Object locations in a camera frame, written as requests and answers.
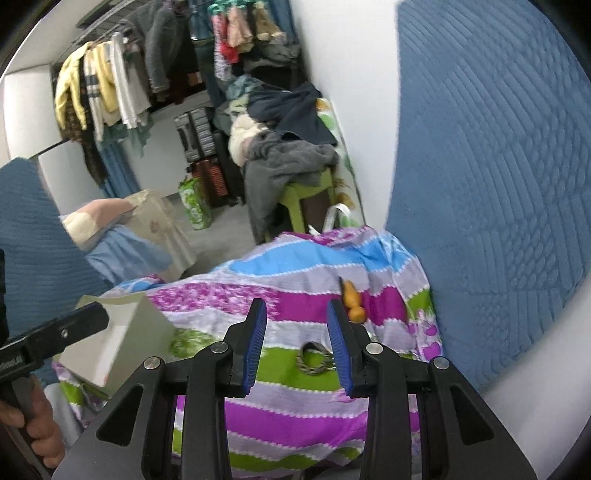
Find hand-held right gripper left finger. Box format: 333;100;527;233
51;299;269;480

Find white cabinet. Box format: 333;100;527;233
0;65;112;204

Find dark braided bracelet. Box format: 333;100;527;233
298;342;335;376

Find grey ribbed suitcase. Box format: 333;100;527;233
174;108;215;162

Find dark grey fleece jacket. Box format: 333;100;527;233
131;0;199;93

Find colourful striped bedsheet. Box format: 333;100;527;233
51;226;446;480

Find blue quilted headboard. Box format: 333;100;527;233
383;0;591;393

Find hanging blue jeans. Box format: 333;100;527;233
189;0;222;107

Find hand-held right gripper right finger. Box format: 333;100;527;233
326;299;539;480

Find white cardboard box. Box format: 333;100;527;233
58;295;178;388

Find grey garment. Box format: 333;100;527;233
242;138;340;245

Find blue hanging fabric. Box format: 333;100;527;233
99;143;141;197

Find white bag handle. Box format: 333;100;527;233
321;203;356;234

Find person's left hand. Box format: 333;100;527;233
0;387;66;469

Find teal garment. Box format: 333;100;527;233
99;120;153;160

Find brown patterned garment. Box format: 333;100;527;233
60;102;109;185

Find beige floral cloth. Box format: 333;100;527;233
124;189;199;282

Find light blue blanket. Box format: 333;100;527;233
85;226;174;284

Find blue quilted cushion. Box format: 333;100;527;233
0;157;109;337

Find metal clothes rail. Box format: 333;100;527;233
76;9;139;47

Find striped scarf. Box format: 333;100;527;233
83;55;105;141

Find cream fluffy garment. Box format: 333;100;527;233
228;115;273;164

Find navy garment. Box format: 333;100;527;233
247;82;338;146

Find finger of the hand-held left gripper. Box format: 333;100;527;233
28;302;110;365

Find orange plastic object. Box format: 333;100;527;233
339;277;368;323

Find green floral bag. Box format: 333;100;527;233
178;178;213;230

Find colourful hanging clothes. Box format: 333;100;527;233
210;0;287;88

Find red and black suitcase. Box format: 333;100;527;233
191;157;229;208

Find white hanging garment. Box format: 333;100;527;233
108;34;153;130

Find green plastic stool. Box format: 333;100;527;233
277;168;335;234

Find pink pillow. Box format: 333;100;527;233
60;198;139;252

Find green floral folded mattress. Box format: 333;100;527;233
316;97;368;229

